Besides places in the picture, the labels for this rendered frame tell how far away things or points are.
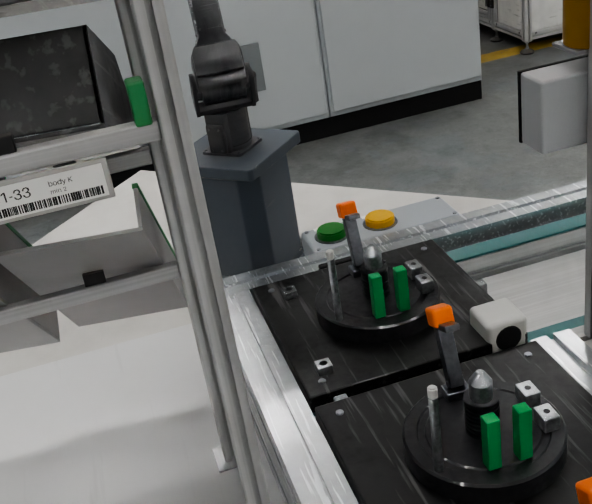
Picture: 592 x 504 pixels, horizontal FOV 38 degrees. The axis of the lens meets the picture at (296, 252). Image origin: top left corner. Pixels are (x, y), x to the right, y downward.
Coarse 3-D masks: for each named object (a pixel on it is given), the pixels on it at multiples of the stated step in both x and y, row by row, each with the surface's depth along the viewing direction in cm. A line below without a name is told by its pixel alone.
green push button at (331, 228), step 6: (330, 222) 118; (336, 222) 118; (318, 228) 117; (324, 228) 117; (330, 228) 117; (336, 228) 117; (342, 228) 116; (318, 234) 116; (324, 234) 116; (330, 234) 115; (336, 234) 115; (342, 234) 116; (324, 240) 116; (330, 240) 116; (336, 240) 116
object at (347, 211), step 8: (336, 208) 101; (344, 208) 99; (352, 208) 100; (344, 216) 99; (352, 216) 98; (344, 224) 100; (352, 224) 100; (352, 232) 100; (352, 240) 100; (360, 240) 100; (352, 248) 100; (360, 248) 101; (352, 256) 101; (360, 256) 101; (352, 264) 101; (360, 264) 101
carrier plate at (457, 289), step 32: (384, 256) 108; (416, 256) 107; (448, 256) 106; (256, 288) 106; (448, 288) 100; (480, 288) 99; (288, 320) 99; (288, 352) 93; (320, 352) 92; (352, 352) 91; (384, 352) 90; (416, 352) 90; (480, 352) 89; (320, 384) 87; (352, 384) 87; (384, 384) 88
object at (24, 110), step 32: (64, 32) 62; (0, 64) 62; (32, 64) 62; (64, 64) 62; (96, 64) 63; (0, 96) 62; (32, 96) 62; (64, 96) 62; (96, 96) 62; (0, 128) 62; (32, 128) 62; (64, 128) 62; (96, 128) 62
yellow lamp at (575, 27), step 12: (564, 0) 76; (576, 0) 74; (588, 0) 74; (564, 12) 76; (576, 12) 75; (588, 12) 74; (564, 24) 77; (576, 24) 75; (588, 24) 75; (564, 36) 77; (576, 36) 76; (588, 36) 75; (576, 48) 77; (588, 48) 76
